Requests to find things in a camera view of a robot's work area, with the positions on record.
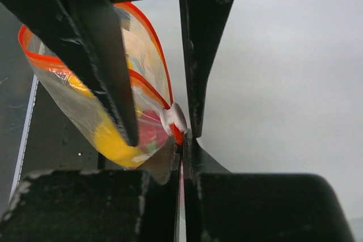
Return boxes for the yellow banana toy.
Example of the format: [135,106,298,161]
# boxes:
[67,71,155,168]

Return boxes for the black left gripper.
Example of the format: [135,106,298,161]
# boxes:
[1,0,234,146]

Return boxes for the white slotted cable duct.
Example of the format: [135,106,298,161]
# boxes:
[9,75,39,202]

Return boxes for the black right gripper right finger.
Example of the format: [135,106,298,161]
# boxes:
[182,134,354,241]

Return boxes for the red dragon fruit toy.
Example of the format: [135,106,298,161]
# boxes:
[136,109,169,156]

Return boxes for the black table edge rail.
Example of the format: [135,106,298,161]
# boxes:
[22,82,122,176]

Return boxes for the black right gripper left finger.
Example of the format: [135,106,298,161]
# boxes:
[1,143,182,241]

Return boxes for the clear zip bag orange zipper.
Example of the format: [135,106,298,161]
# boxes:
[17,1,189,171]

